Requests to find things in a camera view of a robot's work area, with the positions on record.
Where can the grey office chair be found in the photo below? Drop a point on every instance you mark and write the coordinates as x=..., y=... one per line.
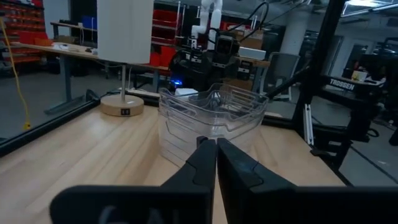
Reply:
x=281, y=71

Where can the brown cardboard box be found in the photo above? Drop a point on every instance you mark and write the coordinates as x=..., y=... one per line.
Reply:
x=252, y=40

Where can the small white box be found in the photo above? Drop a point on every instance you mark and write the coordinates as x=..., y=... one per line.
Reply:
x=186, y=91

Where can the table lamp white shade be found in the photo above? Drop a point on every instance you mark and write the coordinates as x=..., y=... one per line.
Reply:
x=124, y=31

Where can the wooden workbench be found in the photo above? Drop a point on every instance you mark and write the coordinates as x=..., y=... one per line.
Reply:
x=77, y=51

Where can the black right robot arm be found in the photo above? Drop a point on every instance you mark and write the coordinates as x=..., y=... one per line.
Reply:
x=192, y=80

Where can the red stacked bins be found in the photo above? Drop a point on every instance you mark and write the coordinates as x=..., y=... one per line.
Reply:
x=164, y=25

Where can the silver aluminium strut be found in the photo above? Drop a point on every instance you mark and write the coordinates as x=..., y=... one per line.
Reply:
x=308, y=124

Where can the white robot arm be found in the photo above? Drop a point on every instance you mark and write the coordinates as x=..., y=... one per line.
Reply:
x=211, y=15

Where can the white round pillar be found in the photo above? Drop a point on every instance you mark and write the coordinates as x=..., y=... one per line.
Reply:
x=293, y=34

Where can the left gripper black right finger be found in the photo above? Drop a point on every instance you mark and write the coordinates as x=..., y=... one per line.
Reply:
x=280, y=205

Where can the blue storage bin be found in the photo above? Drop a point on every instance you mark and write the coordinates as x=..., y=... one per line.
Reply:
x=89, y=22

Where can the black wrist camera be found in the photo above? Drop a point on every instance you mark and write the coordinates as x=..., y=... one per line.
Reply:
x=227, y=46

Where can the clear plastic basket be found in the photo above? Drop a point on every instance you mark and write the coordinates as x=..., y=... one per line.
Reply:
x=174, y=124
x=174, y=152
x=242, y=93

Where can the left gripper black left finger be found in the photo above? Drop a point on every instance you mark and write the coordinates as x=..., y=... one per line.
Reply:
x=140, y=205

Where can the red storage bin shelf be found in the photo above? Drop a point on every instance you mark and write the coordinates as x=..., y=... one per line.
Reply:
x=25, y=28

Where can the white flat box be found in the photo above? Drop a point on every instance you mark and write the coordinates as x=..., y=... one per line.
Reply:
x=252, y=53

